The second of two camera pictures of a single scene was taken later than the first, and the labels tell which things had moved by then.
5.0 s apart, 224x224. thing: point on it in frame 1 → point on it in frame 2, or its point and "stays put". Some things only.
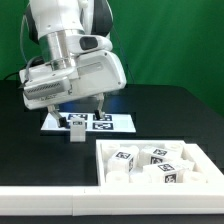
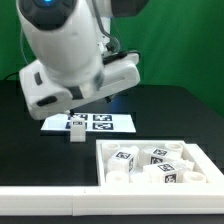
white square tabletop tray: x=155 y=162 stays put
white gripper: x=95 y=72 → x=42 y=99
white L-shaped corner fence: x=120 y=199 stays put
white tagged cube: x=77 y=130 stays put
